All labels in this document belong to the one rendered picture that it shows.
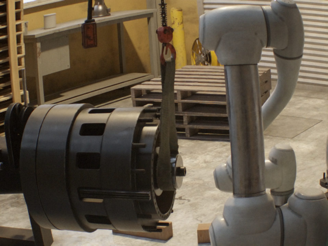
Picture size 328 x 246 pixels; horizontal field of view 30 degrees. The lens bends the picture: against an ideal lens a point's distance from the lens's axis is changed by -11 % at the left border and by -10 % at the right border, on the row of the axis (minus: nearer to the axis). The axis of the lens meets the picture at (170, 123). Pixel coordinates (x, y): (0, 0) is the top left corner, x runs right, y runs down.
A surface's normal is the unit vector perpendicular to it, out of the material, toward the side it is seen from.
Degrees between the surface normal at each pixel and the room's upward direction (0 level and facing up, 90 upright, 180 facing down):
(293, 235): 87
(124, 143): 48
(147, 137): 32
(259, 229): 76
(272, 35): 108
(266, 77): 90
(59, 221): 126
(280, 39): 116
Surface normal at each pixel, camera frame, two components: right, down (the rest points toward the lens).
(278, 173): -0.05, 0.20
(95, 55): 0.76, 0.11
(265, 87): 0.88, 0.05
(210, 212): -0.07, -0.97
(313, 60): -0.51, 0.69
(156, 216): -0.12, 0.84
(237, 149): -0.71, 0.11
